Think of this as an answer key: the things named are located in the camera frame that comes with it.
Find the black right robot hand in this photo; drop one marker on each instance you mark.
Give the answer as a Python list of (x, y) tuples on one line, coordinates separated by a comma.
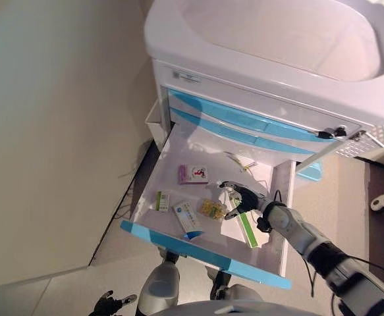
[(249, 200)]

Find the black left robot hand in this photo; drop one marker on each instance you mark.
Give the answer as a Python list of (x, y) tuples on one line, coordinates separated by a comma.
[(107, 306)]

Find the long white green medicine box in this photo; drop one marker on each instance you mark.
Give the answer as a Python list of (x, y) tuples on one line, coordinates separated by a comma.
[(249, 230)]

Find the clear bottle yellow capsules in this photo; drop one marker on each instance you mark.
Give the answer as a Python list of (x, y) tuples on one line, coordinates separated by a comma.
[(211, 209)]

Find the blue fronted white cart drawer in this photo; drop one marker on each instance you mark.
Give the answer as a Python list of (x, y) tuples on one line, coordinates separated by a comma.
[(261, 260)]

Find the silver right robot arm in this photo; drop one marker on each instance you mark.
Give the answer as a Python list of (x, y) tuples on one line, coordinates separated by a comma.
[(310, 237)]

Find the purple white medicine box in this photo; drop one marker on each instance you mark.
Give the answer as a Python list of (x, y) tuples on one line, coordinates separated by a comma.
[(195, 174)]

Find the blue white medicine box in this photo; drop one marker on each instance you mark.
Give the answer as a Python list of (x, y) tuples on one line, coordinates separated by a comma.
[(186, 215)]

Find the small green white medicine box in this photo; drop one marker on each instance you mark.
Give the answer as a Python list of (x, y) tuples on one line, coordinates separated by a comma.
[(164, 201)]

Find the small wrapped syringes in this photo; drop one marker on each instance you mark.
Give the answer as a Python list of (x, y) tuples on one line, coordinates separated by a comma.
[(244, 168)]

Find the grey robot torso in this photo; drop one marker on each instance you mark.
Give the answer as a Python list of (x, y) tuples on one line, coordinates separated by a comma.
[(264, 307)]

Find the white side tray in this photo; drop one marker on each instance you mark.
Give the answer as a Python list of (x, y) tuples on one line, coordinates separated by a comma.
[(153, 125)]

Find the white blue medical cart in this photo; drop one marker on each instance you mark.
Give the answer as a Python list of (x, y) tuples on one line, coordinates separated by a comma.
[(244, 75)]

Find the white perforated side basket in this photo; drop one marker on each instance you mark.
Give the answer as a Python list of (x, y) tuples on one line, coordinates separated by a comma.
[(366, 141)]

